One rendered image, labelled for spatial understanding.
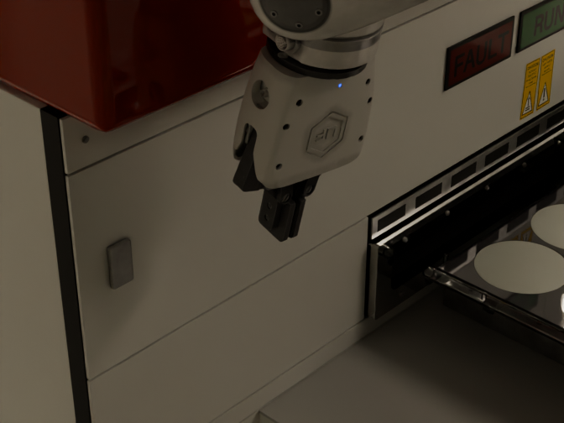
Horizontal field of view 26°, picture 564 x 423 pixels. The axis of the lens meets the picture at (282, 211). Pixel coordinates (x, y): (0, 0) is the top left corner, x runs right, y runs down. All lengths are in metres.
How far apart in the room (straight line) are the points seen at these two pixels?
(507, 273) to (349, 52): 0.51
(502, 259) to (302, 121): 0.50
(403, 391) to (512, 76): 0.37
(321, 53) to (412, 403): 0.51
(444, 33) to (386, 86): 0.09
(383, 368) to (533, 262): 0.20
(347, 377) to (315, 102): 0.47
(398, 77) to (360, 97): 0.29
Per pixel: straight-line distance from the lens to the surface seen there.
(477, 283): 1.29
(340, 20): 0.75
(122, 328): 1.04
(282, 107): 0.87
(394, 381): 1.28
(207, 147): 1.02
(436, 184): 1.32
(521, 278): 1.31
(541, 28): 1.40
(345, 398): 1.25
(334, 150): 0.93
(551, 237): 1.38
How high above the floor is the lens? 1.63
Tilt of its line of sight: 31 degrees down
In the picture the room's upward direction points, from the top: straight up
